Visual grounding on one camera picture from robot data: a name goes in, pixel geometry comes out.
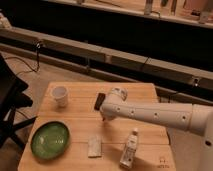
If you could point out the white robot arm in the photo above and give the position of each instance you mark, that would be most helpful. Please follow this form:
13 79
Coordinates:
194 118

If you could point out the green glass bowl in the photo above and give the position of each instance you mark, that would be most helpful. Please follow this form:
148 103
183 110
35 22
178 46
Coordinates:
50 140

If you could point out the white paper cup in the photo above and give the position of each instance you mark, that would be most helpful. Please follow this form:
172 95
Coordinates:
60 95

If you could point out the black rectangular object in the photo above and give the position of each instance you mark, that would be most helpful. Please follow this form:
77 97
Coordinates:
99 101

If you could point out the black office chair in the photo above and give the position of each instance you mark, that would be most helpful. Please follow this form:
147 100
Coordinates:
12 98

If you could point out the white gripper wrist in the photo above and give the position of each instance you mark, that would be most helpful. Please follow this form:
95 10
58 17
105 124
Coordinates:
110 106

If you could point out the white plastic bottle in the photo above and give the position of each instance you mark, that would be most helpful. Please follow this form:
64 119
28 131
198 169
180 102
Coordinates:
129 150

